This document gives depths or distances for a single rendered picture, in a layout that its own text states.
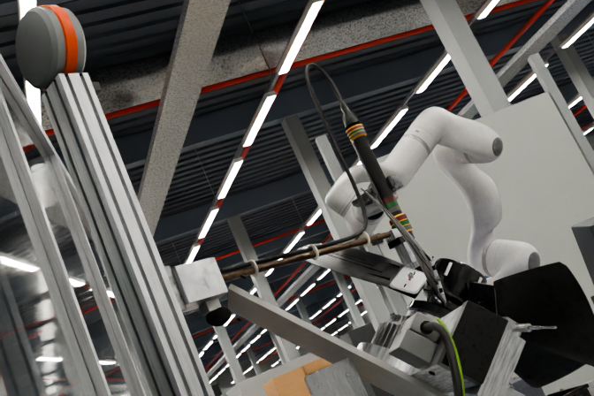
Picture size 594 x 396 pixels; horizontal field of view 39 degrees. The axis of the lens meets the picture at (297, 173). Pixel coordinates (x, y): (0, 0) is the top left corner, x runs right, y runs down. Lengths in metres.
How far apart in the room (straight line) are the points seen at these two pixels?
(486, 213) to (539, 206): 1.53
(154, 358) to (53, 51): 0.57
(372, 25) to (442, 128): 9.48
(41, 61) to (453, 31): 7.79
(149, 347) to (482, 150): 1.28
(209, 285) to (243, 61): 9.53
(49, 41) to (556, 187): 2.97
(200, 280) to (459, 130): 1.12
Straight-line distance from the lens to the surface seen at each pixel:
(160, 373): 1.45
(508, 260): 2.59
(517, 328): 1.57
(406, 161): 2.28
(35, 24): 1.63
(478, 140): 2.42
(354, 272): 1.86
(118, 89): 10.51
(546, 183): 4.12
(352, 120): 2.02
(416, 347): 1.50
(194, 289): 1.50
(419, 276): 1.89
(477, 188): 2.53
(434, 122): 2.36
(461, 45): 9.14
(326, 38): 11.48
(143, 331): 1.46
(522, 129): 4.18
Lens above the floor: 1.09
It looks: 15 degrees up
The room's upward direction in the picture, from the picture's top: 24 degrees counter-clockwise
